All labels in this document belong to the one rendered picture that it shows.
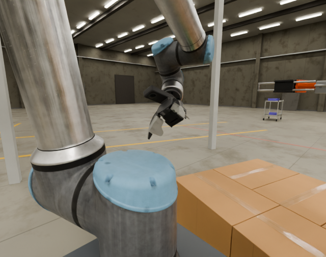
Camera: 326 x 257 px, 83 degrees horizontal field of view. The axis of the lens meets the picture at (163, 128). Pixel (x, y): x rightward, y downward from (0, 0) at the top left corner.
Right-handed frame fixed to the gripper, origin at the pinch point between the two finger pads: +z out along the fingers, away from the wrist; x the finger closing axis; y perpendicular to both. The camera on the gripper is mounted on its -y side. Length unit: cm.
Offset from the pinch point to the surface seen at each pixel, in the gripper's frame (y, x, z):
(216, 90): 176, 54, -294
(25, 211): 12, 211, -22
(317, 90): 35, -42, -22
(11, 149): -36, 252, -94
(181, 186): 69, 51, -28
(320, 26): 835, -436, -1359
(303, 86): 34, -39, -26
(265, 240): 73, 3, 12
